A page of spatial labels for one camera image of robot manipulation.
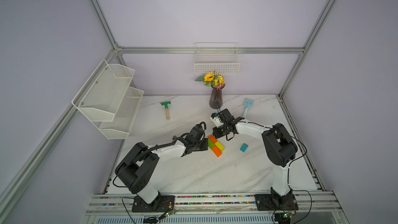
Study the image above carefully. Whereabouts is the orange block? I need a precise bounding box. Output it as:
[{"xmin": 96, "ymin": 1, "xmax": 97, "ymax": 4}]
[
  {"xmin": 211, "ymin": 146, "xmax": 222, "ymax": 157},
  {"xmin": 208, "ymin": 135, "xmax": 218, "ymax": 144}
]

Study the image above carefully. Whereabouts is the yellow rectangular block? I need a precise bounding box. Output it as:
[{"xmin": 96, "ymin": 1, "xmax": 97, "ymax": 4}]
[{"xmin": 215, "ymin": 142, "xmax": 225, "ymax": 152}]

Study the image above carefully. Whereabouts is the teal block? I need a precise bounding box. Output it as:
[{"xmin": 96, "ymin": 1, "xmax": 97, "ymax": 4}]
[{"xmin": 240, "ymin": 143, "xmax": 249, "ymax": 152}]

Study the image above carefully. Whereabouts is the green rectangular block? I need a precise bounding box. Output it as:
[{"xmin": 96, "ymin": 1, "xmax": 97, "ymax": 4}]
[{"xmin": 208, "ymin": 140, "xmax": 216, "ymax": 150}]

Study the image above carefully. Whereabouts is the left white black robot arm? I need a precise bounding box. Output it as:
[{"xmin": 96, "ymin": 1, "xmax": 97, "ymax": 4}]
[{"xmin": 115, "ymin": 121, "xmax": 208, "ymax": 207}]

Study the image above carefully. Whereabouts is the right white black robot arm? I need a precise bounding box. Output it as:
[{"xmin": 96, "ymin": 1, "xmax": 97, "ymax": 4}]
[{"xmin": 210, "ymin": 109, "xmax": 298, "ymax": 197}]

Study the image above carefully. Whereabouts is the dark ribbed glass vase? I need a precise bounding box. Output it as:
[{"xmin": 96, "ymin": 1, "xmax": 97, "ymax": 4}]
[{"xmin": 209, "ymin": 85, "xmax": 225, "ymax": 110}]

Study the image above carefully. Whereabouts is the light blue toy fork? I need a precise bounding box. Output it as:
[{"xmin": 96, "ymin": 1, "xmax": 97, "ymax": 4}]
[{"xmin": 241, "ymin": 98, "xmax": 255, "ymax": 118}]

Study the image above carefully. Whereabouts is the yellow artificial flower bouquet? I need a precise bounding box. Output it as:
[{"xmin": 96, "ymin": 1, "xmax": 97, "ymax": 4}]
[{"xmin": 194, "ymin": 72, "xmax": 226, "ymax": 90}]

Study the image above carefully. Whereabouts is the white two-tier mesh shelf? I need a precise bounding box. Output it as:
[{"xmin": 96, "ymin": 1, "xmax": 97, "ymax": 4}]
[{"xmin": 72, "ymin": 60, "xmax": 144, "ymax": 140}]

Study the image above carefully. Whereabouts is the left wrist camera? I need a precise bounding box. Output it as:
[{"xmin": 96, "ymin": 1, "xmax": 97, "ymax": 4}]
[{"xmin": 210, "ymin": 113, "xmax": 223, "ymax": 128}]

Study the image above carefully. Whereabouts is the green toy rake wooden handle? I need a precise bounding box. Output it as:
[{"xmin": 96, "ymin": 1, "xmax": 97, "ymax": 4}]
[{"xmin": 161, "ymin": 101, "xmax": 171, "ymax": 120}]

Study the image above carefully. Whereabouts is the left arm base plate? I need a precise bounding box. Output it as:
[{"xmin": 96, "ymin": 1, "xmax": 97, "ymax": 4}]
[{"xmin": 132, "ymin": 194, "xmax": 175, "ymax": 213}]

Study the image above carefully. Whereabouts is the white wire wall basket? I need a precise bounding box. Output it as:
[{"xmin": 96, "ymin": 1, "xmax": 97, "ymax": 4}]
[{"xmin": 194, "ymin": 42, "xmax": 240, "ymax": 75}]

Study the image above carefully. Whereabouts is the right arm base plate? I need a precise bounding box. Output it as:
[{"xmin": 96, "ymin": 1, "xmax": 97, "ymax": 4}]
[{"xmin": 255, "ymin": 189, "xmax": 299, "ymax": 211}]

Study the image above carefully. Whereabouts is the aluminium front rail frame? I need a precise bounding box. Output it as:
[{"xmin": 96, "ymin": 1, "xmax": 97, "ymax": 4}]
[{"xmin": 83, "ymin": 190, "xmax": 349, "ymax": 224}]

